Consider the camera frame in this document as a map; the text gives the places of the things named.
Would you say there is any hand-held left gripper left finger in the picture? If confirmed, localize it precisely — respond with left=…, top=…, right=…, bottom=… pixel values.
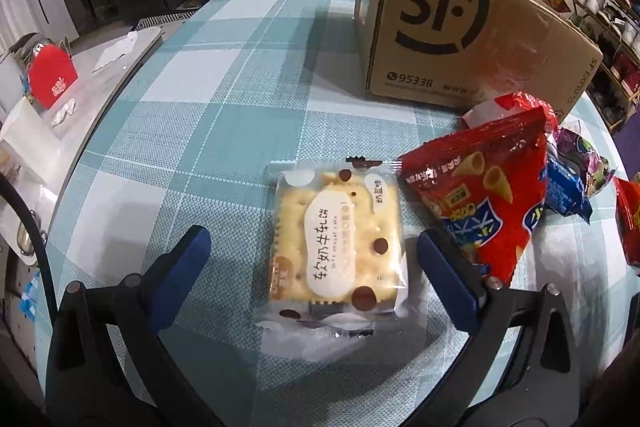
left=45, top=225, right=213, bottom=427

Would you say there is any clear cracker packet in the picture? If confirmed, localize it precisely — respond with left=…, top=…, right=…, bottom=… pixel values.
left=255, top=154, right=408, bottom=338

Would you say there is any plain red snack packet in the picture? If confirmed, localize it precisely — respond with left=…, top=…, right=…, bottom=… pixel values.
left=614, top=177, right=640, bottom=268

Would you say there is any red cone snack bag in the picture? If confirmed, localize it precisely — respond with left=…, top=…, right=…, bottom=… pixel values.
left=397, top=92, right=558, bottom=288

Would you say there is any white tissue paper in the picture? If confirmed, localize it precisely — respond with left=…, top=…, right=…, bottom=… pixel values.
left=92, top=32, right=141, bottom=72

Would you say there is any brown cardboard box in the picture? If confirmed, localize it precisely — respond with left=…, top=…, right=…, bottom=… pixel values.
left=354, top=0, right=605, bottom=115

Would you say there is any white cup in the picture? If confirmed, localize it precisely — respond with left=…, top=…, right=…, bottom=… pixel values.
left=0, top=99, right=63, bottom=168

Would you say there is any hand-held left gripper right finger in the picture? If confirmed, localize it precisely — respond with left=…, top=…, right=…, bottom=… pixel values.
left=415, top=229, right=583, bottom=427

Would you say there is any blue snack packet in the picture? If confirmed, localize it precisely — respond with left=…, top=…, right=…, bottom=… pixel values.
left=542, top=142, right=593, bottom=223

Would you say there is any purple snack packet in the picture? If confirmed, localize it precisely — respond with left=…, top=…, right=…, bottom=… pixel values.
left=552, top=122, right=618, bottom=200

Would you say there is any crumpled white wrapper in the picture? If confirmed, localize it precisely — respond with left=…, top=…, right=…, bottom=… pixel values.
left=52, top=99, right=77, bottom=126

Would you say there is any black cable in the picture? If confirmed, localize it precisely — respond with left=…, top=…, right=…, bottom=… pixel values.
left=0, top=179, right=56, bottom=323

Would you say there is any white side table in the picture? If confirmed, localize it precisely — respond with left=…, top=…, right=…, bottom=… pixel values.
left=0, top=27, right=163, bottom=268

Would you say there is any wooden shoe rack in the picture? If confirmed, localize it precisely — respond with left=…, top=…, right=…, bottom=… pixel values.
left=570, top=0, right=640, bottom=128

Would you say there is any red gift bag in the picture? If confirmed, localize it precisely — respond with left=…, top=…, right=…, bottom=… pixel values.
left=26, top=44, right=79, bottom=110

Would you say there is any blue checked tablecloth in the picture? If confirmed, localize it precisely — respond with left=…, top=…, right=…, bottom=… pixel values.
left=35, top=0, right=631, bottom=427

